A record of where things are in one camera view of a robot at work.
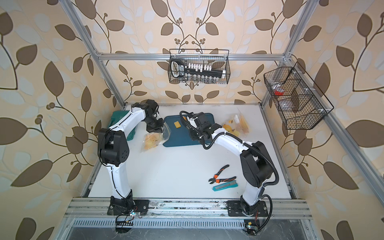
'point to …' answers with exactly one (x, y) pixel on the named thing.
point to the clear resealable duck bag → (239, 124)
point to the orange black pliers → (215, 180)
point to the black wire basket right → (295, 102)
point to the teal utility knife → (225, 185)
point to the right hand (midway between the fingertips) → (191, 131)
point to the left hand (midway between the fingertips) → (160, 129)
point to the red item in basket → (277, 93)
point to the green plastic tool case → (117, 114)
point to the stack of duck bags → (154, 139)
